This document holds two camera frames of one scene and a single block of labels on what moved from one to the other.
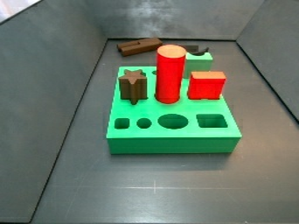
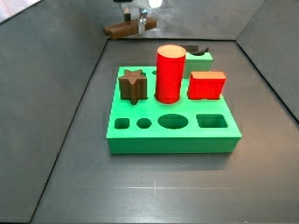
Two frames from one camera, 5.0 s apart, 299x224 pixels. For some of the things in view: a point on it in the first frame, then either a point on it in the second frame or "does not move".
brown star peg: (133, 86) does not move
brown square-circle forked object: (139, 46) to (124, 29)
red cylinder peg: (171, 71) does not move
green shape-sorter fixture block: (185, 127) does not move
